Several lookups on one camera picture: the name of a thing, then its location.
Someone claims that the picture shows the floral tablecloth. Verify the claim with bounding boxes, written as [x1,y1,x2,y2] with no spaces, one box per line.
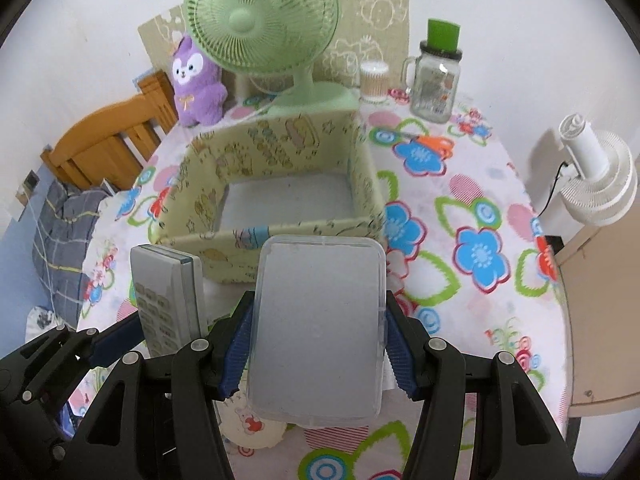
[78,91,570,479]

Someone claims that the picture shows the green desk fan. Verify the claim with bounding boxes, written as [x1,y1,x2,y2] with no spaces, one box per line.
[183,0,359,117]

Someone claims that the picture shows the purple plush toy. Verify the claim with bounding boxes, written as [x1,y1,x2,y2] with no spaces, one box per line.
[170,35,228,127]

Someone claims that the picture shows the glass mason jar mug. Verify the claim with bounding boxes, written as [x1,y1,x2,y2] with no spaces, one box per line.
[400,40,462,124]

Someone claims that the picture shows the yellow cartoon fabric storage box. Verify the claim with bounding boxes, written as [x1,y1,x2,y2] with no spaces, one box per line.
[154,112,385,284]

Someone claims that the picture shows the grey plaid cloth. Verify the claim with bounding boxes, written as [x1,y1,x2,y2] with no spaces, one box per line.
[32,180,115,327]

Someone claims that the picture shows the translucent grey plastic case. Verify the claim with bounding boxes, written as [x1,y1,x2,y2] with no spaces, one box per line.
[246,235,386,427]

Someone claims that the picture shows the green cup on jar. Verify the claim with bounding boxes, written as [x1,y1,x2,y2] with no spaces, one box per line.
[426,18,460,52]

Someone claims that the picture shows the wooden chair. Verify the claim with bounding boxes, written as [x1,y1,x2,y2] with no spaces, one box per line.
[41,70,178,190]

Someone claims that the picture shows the white standing fan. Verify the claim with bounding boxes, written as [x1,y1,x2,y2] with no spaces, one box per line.
[549,113,639,228]

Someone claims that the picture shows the orange handled scissors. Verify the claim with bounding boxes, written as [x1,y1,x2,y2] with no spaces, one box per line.
[375,129,454,159]

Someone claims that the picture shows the round white cartoon lid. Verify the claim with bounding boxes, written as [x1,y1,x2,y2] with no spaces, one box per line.
[215,389,286,450]

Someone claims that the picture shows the beige cartoon board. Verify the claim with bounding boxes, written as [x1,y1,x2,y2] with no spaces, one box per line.
[138,0,409,100]

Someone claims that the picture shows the grey remote control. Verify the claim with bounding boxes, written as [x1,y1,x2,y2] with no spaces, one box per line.
[129,244,207,358]

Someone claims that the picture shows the cotton swab container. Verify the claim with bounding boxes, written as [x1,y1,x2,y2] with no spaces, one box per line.
[359,60,390,103]

